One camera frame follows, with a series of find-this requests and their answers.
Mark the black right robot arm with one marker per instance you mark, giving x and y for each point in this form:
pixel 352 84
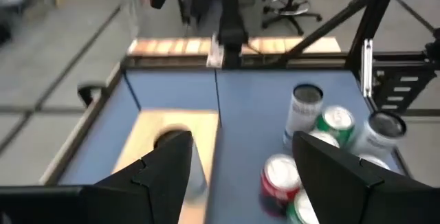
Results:
pixel 231 18

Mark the silver corner bracket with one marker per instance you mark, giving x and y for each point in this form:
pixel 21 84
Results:
pixel 216 54

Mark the black office chair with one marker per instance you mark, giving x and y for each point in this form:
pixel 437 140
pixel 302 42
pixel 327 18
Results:
pixel 290 9

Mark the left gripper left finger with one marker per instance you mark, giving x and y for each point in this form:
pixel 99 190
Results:
pixel 151 189

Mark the blue table mat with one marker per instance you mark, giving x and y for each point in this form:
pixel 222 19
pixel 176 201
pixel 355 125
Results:
pixel 254 107

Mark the black table edge hook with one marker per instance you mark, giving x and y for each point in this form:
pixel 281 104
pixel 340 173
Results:
pixel 84 95

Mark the black slotted bracket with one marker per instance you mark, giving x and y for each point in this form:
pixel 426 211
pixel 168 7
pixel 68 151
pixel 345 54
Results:
pixel 405 90

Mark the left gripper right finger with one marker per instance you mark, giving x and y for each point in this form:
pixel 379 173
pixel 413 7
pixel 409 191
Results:
pixel 343 193

